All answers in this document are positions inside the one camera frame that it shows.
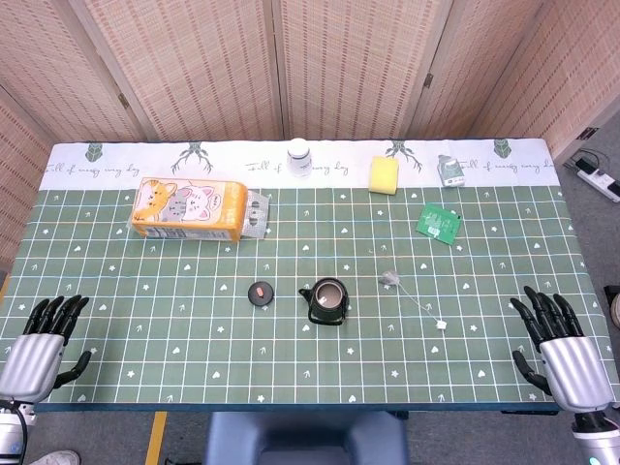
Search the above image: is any white power strip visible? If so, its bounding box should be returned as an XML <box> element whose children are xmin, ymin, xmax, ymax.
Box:
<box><xmin>574</xmin><ymin>155</ymin><xmax>620</xmax><ymax>203</ymax></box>

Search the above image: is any black teapot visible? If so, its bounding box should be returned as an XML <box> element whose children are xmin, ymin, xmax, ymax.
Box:
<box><xmin>297</xmin><ymin>277</ymin><xmax>351</xmax><ymax>326</ymax></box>

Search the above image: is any white paper cup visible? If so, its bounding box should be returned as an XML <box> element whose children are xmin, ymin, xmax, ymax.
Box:
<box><xmin>286</xmin><ymin>138</ymin><xmax>312</xmax><ymax>179</ymax></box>

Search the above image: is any green sachet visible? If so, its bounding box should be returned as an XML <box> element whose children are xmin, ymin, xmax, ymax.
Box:
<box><xmin>416</xmin><ymin>201</ymin><xmax>462</xmax><ymax>246</ymax></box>

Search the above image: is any black lid with pill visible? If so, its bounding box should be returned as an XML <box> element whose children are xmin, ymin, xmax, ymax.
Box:
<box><xmin>247</xmin><ymin>281</ymin><xmax>275</xmax><ymax>307</ymax></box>

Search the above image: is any folding bamboo screen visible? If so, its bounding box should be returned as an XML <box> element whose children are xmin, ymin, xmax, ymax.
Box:
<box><xmin>0</xmin><ymin>0</ymin><xmax>620</xmax><ymax>272</ymax></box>

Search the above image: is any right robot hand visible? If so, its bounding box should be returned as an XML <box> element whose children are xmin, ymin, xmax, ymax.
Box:
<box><xmin>509</xmin><ymin>285</ymin><xmax>616</xmax><ymax>414</ymax></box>

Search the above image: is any tea bag with string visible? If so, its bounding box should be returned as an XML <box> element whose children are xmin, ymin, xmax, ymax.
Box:
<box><xmin>380</xmin><ymin>269</ymin><xmax>450</xmax><ymax>332</ymax></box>

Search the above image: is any orange cat tissue pack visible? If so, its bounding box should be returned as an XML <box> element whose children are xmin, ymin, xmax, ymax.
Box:
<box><xmin>128</xmin><ymin>176</ymin><xmax>271</xmax><ymax>244</ymax></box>

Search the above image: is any yellow sponge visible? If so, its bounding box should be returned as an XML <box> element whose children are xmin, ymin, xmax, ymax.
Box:
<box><xmin>368</xmin><ymin>155</ymin><xmax>400</xmax><ymax>196</ymax></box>

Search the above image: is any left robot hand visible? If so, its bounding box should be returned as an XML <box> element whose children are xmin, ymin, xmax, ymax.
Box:
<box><xmin>0</xmin><ymin>294</ymin><xmax>93</xmax><ymax>405</ymax></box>

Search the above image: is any green grid tablecloth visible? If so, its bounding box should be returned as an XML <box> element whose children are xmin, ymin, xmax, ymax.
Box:
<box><xmin>0</xmin><ymin>139</ymin><xmax>620</xmax><ymax>417</ymax></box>

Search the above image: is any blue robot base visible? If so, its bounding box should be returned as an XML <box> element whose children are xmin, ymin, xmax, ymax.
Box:
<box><xmin>201</xmin><ymin>411</ymin><xmax>411</xmax><ymax>465</ymax></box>

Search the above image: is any white shoe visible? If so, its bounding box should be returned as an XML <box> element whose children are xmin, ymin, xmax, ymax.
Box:
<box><xmin>29</xmin><ymin>449</ymin><xmax>81</xmax><ymax>465</ymax></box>

